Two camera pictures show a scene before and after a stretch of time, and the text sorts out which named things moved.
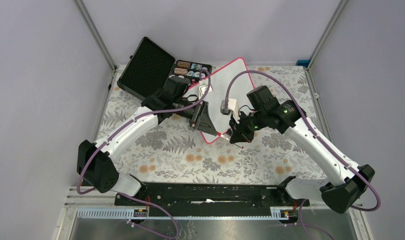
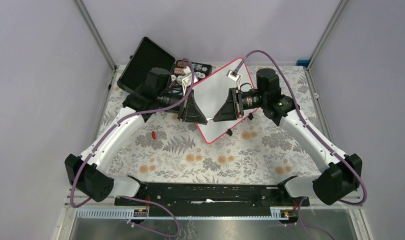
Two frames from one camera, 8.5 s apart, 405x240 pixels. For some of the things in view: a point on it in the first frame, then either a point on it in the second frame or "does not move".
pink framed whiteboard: x=224 y=92 does not move
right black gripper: x=241 y=131 → x=238 y=105
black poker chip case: x=148 y=69 does not move
